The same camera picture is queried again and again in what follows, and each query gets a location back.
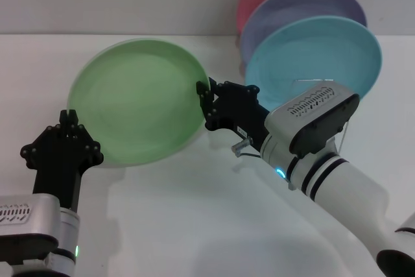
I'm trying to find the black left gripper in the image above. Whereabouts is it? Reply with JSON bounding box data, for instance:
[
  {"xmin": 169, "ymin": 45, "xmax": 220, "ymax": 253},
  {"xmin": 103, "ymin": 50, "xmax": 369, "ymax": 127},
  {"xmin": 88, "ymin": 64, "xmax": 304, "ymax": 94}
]
[{"xmin": 19, "ymin": 110, "xmax": 104, "ymax": 215}]

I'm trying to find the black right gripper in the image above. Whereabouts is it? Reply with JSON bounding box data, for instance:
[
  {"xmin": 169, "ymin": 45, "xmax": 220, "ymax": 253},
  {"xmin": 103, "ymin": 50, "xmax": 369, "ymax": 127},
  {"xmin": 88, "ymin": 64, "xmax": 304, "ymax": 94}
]
[{"xmin": 196, "ymin": 77, "xmax": 270, "ymax": 153}]

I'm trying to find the green plastic plate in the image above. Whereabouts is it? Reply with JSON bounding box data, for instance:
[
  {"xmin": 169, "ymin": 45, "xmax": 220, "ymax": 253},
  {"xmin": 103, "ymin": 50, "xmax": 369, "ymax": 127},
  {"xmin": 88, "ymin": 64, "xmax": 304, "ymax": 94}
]
[{"xmin": 67, "ymin": 37, "xmax": 210, "ymax": 170}]

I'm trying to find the turquoise plastic plate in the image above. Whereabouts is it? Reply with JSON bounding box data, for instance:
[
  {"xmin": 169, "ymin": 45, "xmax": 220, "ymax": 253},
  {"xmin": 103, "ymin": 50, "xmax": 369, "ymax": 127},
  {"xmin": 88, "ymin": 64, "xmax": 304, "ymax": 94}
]
[{"xmin": 244, "ymin": 16, "xmax": 383, "ymax": 112}]

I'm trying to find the purple plastic plate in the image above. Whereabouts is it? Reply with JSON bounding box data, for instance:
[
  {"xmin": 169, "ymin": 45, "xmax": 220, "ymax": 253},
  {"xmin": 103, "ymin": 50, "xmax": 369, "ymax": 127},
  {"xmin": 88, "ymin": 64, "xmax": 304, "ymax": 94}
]
[{"xmin": 240, "ymin": 0, "xmax": 369, "ymax": 64}]

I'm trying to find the silver plug with black cable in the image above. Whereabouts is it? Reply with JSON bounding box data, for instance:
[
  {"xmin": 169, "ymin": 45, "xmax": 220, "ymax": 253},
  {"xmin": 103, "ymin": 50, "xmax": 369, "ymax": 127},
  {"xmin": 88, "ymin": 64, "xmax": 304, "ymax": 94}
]
[{"xmin": 230, "ymin": 136, "xmax": 262, "ymax": 158}]

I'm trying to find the right wrist camera housing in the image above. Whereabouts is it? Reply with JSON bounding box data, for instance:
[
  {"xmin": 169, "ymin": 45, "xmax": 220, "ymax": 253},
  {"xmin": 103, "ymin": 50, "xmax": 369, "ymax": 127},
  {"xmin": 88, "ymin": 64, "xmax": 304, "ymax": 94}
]
[{"xmin": 264, "ymin": 82, "xmax": 361, "ymax": 158}]

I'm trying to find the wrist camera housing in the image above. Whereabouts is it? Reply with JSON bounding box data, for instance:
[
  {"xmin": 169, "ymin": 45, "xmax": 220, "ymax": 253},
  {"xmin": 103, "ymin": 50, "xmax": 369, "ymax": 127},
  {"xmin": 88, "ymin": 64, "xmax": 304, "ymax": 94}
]
[
  {"xmin": 0, "ymin": 193, "xmax": 61, "ymax": 267},
  {"xmin": 264, "ymin": 82, "xmax": 361, "ymax": 158}
]

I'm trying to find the silver wire plate rack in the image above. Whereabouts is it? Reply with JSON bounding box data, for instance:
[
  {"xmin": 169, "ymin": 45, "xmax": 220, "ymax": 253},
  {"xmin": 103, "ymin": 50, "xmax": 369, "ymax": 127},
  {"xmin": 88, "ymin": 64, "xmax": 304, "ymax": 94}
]
[{"xmin": 293, "ymin": 77, "xmax": 350, "ymax": 152}]

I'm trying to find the left wrist camera housing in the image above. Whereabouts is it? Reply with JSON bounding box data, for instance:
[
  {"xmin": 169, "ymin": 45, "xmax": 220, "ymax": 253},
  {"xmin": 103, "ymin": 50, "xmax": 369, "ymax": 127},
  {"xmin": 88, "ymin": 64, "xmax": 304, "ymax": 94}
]
[{"xmin": 0, "ymin": 193, "xmax": 61, "ymax": 267}]

